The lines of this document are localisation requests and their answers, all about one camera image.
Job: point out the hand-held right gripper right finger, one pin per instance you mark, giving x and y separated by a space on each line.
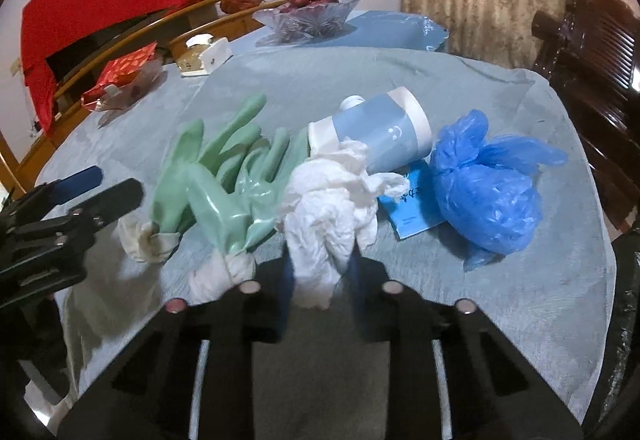
360 300

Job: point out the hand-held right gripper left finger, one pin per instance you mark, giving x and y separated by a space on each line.
282 300

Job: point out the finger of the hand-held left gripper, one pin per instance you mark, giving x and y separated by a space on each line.
75 180
115 200

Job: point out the white tissue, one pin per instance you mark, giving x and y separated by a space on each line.
325 210

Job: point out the light blue packet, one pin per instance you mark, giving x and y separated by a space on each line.
410 215

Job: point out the blue plastic bag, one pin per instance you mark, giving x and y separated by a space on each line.
480 200

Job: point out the blue and white paper cup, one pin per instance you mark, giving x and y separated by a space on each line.
385 130

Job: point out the bin with black liner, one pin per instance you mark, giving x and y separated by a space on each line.
625 345

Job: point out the red gift packet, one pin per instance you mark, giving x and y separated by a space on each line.
140 89

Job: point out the red patterned gift box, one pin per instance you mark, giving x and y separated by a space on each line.
125 67

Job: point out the black television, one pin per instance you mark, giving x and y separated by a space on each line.
75 52

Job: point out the gold and white tissue box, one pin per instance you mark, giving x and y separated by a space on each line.
205 57

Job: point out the wooden television cabinet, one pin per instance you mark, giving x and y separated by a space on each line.
220 27

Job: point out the glass fruit bowl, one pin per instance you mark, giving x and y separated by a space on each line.
310 22

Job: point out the blue tablecloth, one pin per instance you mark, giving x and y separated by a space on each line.
395 32

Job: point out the dark wooden armchair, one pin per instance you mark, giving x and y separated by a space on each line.
590 50

